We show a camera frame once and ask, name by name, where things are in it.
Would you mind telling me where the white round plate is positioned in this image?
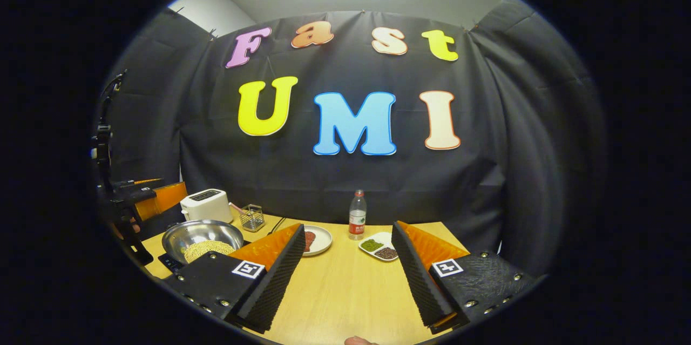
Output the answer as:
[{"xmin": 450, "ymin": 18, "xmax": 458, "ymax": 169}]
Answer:
[{"xmin": 301, "ymin": 225, "xmax": 333, "ymax": 257}]

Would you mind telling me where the black backdrop cloth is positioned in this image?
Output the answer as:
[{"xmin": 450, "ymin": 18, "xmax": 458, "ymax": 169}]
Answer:
[{"xmin": 94, "ymin": 0, "xmax": 608, "ymax": 275}]

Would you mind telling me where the white divided dish of beans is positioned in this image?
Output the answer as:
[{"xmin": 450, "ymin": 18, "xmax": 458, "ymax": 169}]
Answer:
[{"xmin": 358, "ymin": 232, "xmax": 400, "ymax": 262}]

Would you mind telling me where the clear plastic water bottle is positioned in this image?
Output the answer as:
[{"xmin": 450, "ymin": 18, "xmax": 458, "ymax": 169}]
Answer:
[{"xmin": 348, "ymin": 190, "xmax": 367, "ymax": 241}]

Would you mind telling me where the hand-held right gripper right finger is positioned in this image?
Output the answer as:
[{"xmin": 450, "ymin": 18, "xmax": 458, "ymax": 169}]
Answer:
[{"xmin": 391, "ymin": 221, "xmax": 538, "ymax": 335}]

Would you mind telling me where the white toaster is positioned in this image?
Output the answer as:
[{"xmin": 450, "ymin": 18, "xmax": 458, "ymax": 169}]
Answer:
[{"xmin": 180, "ymin": 188, "xmax": 234, "ymax": 224}]

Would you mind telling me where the wire mesh basket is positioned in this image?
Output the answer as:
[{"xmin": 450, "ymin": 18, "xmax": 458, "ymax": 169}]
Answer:
[{"xmin": 239, "ymin": 204, "xmax": 266, "ymax": 233}]

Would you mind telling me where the steel pot with black handles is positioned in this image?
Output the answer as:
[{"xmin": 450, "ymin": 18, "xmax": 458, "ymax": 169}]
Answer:
[{"xmin": 161, "ymin": 219, "xmax": 245, "ymax": 265}]

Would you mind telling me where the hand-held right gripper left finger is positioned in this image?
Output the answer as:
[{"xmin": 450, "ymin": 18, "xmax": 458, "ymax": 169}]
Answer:
[{"xmin": 164, "ymin": 222, "xmax": 307, "ymax": 334}]

